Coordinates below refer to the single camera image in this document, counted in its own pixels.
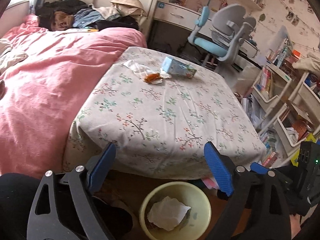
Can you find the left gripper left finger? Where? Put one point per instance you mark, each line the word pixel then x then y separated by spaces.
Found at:
pixel 98 167

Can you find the orange peel piece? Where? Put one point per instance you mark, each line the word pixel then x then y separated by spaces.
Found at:
pixel 152 77

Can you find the white desk with drawers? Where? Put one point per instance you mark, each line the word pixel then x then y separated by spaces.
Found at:
pixel 174 20

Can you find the beige bag on bed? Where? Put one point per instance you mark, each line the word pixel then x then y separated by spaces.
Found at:
pixel 126 5

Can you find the right hand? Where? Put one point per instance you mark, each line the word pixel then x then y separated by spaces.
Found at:
pixel 295 225

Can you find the white book shelf rack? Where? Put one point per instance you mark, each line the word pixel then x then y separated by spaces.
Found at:
pixel 288 100

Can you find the blue grey desk chair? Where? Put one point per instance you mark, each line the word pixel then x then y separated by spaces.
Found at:
pixel 231 28

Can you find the yellow round trash bin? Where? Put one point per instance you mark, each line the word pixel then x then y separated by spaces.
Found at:
pixel 195 222

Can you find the pink duvet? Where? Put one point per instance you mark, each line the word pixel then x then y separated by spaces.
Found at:
pixel 44 92

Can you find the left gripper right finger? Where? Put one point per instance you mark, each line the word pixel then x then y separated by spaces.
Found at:
pixel 221 168

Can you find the floral white bed sheet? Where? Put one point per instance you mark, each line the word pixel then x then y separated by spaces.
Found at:
pixel 160 130

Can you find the pile of dark clothes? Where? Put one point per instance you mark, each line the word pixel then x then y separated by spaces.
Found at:
pixel 66 14

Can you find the white paper in bin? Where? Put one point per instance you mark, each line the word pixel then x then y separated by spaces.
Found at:
pixel 168 213

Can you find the white tissue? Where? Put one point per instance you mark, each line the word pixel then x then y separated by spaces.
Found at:
pixel 142 71

